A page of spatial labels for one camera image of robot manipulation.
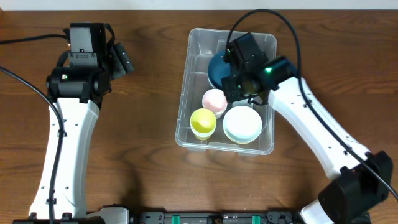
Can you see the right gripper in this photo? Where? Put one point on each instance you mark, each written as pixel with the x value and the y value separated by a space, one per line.
pixel 233 88

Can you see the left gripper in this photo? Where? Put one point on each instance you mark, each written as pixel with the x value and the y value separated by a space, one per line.
pixel 125 60

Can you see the dark blue bowl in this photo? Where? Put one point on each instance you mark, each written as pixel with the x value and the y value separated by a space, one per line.
pixel 217 70

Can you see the pink cup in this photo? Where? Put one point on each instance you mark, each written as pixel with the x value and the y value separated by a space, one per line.
pixel 214 100

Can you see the small cream bowl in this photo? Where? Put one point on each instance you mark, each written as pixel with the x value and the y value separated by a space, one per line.
pixel 242 116

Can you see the light grey bowl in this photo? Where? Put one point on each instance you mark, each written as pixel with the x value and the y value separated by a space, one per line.
pixel 243 130

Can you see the yellow bowl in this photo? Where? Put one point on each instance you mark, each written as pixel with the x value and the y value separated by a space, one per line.
pixel 230 140

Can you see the yellow cup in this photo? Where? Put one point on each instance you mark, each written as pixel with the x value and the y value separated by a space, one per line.
pixel 202 138
pixel 203 121

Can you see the light blue cup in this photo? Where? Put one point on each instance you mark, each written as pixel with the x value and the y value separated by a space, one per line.
pixel 203 134

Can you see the cream cup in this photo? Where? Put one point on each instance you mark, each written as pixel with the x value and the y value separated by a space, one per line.
pixel 220 113

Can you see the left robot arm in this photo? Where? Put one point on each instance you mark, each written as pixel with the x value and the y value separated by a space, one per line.
pixel 75 89

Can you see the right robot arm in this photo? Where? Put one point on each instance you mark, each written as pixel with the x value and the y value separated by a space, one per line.
pixel 359 179

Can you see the clear plastic storage container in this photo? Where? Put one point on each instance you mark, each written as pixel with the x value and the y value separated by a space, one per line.
pixel 203 44

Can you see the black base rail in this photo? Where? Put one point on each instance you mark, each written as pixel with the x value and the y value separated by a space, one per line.
pixel 199 217

